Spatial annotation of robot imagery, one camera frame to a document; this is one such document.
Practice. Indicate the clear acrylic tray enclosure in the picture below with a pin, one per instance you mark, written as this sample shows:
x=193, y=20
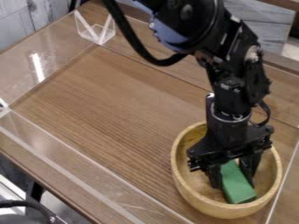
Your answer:
x=91, y=118

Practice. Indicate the green rectangular block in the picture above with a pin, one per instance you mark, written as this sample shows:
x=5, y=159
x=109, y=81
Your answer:
x=236, y=186

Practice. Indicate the light brown wooden bowl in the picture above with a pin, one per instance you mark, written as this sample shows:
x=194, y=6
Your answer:
x=194, y=185

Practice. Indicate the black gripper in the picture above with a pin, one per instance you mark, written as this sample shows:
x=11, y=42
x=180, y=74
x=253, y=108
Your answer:
x=232, y=138

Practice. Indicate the black metal table bracket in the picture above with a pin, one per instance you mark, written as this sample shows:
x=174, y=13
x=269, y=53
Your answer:
x=34, y=195

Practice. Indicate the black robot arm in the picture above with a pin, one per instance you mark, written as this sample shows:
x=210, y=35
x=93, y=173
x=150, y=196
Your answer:
x=200, y=27

